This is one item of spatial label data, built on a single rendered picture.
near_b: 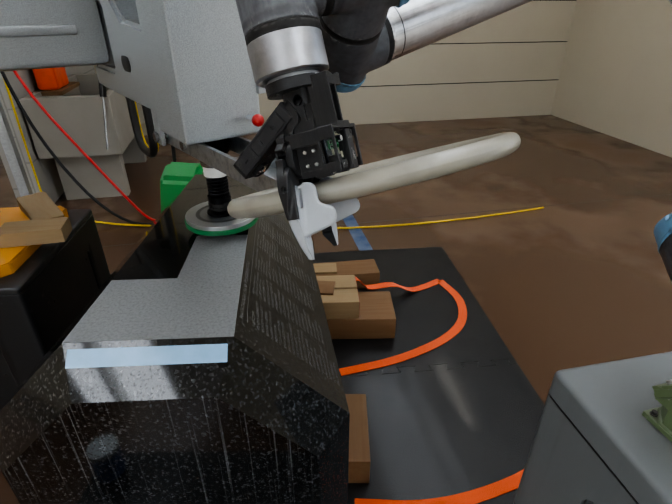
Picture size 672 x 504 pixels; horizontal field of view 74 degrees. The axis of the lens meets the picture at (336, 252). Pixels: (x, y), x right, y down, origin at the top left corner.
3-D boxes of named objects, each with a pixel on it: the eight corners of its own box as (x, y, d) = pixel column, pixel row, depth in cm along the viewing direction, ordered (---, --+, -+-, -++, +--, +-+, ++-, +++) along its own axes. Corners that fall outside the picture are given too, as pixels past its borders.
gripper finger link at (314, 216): (335, 255, 51) (327, 174, 51) (291, 261, 53) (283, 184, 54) (347, 255, 53) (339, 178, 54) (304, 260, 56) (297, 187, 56)
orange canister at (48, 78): (32, 96, 355) (17, 50, 339) (53, 85, 398) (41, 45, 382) (62, 95, 359) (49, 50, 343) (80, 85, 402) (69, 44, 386)
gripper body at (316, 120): (341, 177, 50) (316, 65, 48) (278, 190, 54) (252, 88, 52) (365, 169, 57) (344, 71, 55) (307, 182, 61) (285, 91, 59)
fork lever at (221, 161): (152, 143, 140) (148, 126, 137) (210, 133, 150) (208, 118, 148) (264, 208, 91) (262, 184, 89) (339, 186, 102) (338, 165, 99)
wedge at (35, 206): (20, 209, 175) (15, 197, 172) (48, 202, 181) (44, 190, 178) (35, 225, 162) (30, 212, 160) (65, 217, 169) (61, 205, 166)
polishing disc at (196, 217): (190, 204, 146) (189, 200, 145) (256, 200, 148) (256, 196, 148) (181, 233, 127) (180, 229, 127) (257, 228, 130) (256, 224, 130)
